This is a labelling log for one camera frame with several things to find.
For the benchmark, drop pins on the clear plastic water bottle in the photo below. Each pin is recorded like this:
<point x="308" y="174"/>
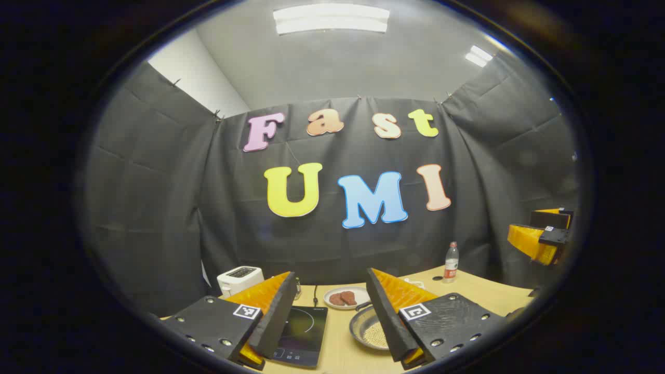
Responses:
<point x="451" y="265"/>

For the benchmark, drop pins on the white divided dish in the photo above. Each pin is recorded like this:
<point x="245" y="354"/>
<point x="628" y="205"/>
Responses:
<point x="413" y="283"/>

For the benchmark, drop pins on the black induction cooktop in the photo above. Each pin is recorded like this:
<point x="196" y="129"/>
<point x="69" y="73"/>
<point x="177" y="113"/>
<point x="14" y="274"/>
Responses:
<point x="306" y="335"/>

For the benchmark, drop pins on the black backdrop cloth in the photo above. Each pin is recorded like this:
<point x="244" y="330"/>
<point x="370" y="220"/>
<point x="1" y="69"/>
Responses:
<point x="332" y="239"/>

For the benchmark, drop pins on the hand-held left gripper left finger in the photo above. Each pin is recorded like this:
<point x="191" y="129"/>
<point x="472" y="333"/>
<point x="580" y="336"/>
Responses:
<point x="275" y="322"/>

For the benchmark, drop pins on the long ceiling light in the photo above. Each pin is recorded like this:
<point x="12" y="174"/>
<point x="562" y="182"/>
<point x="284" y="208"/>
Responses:
<point x="332" y="18"/>

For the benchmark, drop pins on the stainless steel pot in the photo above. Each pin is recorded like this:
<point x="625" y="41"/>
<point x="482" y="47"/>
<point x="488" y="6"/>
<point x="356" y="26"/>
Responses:
<point x="363" y="332"/>

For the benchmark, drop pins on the white round plate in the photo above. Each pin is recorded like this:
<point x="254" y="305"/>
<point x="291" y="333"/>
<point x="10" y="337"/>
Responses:
<point x="358" y="306"/>

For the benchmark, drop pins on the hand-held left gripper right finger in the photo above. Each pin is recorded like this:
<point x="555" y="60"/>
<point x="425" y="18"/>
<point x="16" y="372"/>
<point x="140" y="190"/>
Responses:
<point x="387" y="322"/>

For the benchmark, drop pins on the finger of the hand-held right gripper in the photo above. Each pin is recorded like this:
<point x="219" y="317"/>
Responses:
<point x="550" y="219"/>
<point x="530" y="241"/>

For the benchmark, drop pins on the small ceiling light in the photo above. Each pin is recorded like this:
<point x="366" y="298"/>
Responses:
<point x="478" y="56"/>

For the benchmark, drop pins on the pile of soybeans in pot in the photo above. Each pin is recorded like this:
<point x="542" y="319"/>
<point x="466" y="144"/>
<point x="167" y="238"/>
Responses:
<point x="376" y="336"/>

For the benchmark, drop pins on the white toaster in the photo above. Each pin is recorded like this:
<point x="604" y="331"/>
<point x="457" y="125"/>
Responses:
<point x="236" y="280"/>

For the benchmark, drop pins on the red raw meat piece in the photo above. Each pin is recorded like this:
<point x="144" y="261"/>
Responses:
<point x="336" y="299"/>
<point x="349" y="297"/>

